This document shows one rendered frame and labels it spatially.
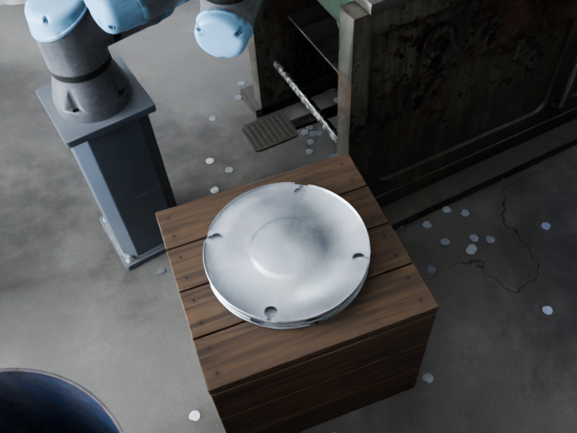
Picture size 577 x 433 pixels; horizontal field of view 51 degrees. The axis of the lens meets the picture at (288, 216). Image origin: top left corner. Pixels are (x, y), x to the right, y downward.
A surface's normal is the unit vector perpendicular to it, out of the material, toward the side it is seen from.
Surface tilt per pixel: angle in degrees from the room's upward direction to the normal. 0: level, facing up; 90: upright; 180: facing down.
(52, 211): 0
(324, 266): 0
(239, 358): 0
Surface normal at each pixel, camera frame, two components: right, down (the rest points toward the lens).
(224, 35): -0.18, 0.82
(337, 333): -0.05, -0.60
